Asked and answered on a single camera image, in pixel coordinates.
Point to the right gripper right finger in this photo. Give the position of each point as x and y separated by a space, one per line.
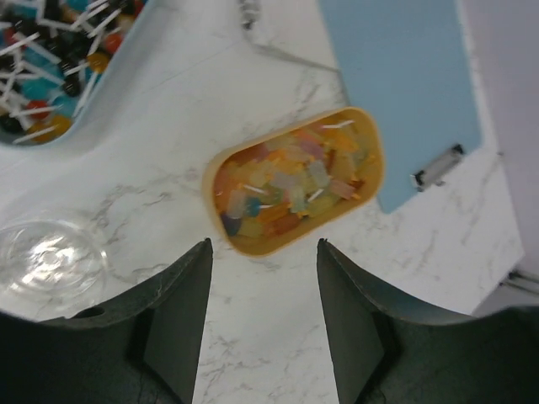
388 346

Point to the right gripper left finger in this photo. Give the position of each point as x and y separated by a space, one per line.
142 346

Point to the clear plastic jar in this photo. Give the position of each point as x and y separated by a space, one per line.
51 267

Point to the blue tray of lollipops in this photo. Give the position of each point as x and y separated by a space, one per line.
56 56

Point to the yellow tray jelly candies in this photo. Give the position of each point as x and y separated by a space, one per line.
265 194

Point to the blue clipboard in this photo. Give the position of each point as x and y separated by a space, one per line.
406 64

